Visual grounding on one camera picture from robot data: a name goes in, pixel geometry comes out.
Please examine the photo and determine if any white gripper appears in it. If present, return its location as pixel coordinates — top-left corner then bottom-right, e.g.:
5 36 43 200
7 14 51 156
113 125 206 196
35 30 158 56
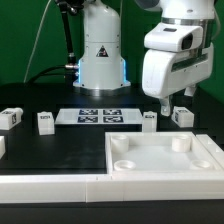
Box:
142 45 214 117

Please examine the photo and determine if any white square tabletop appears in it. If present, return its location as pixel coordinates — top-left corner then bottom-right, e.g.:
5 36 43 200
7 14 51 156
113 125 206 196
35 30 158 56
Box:
105 132 224 175

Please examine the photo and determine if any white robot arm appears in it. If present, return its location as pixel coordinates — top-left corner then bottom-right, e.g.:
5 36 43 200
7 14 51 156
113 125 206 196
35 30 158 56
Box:
135 0 216 116

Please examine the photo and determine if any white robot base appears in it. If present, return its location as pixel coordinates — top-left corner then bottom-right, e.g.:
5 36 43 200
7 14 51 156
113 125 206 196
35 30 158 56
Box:
73 0 131 96

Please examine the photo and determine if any white U-shaped fence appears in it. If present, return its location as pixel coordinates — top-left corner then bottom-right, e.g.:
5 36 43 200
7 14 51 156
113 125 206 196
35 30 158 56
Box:
0 134 224 203

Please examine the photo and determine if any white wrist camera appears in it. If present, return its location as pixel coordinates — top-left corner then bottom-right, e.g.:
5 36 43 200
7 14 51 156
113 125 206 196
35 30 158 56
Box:
144 22 203 52

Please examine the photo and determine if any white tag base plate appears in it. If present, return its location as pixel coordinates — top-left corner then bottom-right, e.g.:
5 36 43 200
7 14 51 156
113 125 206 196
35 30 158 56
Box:
55 108 142 125

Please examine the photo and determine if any black cable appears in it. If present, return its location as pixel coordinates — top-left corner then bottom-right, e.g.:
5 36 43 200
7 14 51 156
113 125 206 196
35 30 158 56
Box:
24 64 76 84

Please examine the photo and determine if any grey cable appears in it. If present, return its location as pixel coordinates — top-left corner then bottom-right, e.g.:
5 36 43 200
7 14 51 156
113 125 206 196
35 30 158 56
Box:
23 0 53 84

